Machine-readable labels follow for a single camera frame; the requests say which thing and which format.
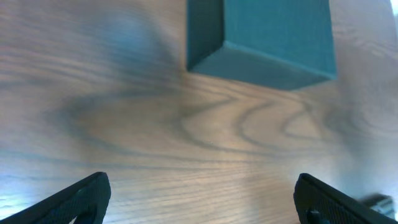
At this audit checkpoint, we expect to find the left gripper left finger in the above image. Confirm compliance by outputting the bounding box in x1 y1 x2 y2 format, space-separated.
1 172 111 224

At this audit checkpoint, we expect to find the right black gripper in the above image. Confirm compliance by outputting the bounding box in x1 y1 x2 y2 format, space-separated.
361 194 396 218

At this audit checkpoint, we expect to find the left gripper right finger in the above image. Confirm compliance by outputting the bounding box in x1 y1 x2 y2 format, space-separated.
294 173 397 224

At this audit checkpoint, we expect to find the dark green box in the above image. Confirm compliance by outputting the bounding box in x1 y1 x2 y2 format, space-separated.
186 0 337 90

